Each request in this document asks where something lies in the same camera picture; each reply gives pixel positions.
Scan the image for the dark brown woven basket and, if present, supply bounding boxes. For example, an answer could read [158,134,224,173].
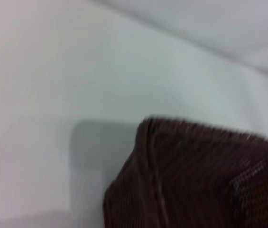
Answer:
[102,115,268,228]

